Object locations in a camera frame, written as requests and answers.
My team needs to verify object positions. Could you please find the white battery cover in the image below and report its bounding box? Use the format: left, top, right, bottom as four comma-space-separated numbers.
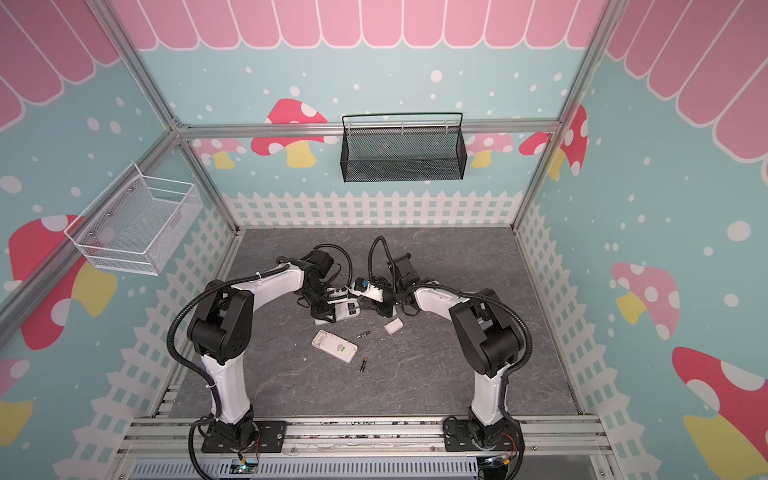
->
384, 318, 404, 335

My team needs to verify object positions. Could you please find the white remote control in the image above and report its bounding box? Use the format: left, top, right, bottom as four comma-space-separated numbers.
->
334, 300, 360, 322
311, 330, 358, 364

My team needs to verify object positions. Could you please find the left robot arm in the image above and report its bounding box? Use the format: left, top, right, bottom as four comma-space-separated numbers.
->
166, 244, 354, 451

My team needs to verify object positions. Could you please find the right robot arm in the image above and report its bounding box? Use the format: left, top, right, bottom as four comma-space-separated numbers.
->
354, 236, 533, 455

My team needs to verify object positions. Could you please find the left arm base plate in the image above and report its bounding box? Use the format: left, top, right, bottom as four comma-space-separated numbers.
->
201, 420, 287, 454

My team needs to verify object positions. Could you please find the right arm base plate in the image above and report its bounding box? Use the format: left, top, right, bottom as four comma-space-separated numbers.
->
442, 416, 525, 452

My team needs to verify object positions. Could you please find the black mesh wall basket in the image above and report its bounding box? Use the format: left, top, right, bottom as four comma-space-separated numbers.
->
340, 112, 468, 183

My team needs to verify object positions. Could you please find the white slotted cable duct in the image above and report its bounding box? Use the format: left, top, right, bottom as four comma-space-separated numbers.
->
128, 458, 481, 480

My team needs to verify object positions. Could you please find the white mesh wall basket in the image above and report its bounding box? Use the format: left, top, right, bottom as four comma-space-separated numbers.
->
64, 164, 203, 276

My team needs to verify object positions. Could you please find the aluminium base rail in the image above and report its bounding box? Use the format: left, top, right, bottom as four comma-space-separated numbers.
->
110, 415, 619, 480

